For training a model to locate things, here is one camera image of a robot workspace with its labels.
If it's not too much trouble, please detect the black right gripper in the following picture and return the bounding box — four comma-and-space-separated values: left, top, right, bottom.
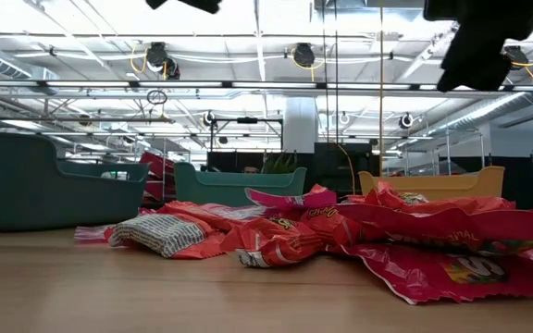
423, 0, 533, 93

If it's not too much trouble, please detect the yellow plastic bin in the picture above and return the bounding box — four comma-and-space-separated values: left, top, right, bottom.
357, 165, 506, 203

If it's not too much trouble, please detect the teal plastic bin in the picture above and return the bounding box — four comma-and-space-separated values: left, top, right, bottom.
173, 161, 308, 208

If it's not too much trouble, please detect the orange Reese's candy pack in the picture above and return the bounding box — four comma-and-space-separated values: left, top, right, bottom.
301, 204, 355, 246
219, 216, 326, 269
107, 213, 226, 260
141, 199, 230, 232

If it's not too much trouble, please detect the dark blue plastic bin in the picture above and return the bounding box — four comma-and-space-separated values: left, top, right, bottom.
0, 132, 153, 232

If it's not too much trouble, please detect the red Skittles candy pack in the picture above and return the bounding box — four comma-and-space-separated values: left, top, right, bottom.
375, 179, 517, 216
335, 203, 533, 253
328, 240, 533, 306

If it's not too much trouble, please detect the long ceiling light bar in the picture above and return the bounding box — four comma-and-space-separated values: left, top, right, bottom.
0, 79, 533, 93

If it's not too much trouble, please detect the white square column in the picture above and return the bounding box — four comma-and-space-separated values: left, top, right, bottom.
282, 96, 319, 154

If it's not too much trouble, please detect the stack of red storage bins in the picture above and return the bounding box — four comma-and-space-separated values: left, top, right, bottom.
139, 151, 178, 203

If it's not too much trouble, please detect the small pineapple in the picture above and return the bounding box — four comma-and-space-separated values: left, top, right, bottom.
261, 152, 298, 175

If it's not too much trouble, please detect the hanging coiled cable loop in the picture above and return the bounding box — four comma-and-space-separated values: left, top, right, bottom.
145, 89, 169, 107

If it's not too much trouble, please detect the black gantry frame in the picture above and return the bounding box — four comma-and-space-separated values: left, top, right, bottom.
209, 117, 285, 154

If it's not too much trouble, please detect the black hanging cable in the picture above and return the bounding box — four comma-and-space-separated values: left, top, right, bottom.
333, 0, 341, 146
322, 0, 329, 145

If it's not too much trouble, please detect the yellow cable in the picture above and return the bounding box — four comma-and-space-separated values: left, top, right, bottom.
337, 143, 357, 195

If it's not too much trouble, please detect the black partition wall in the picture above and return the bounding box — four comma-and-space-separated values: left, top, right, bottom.
206, 142, 382, 195

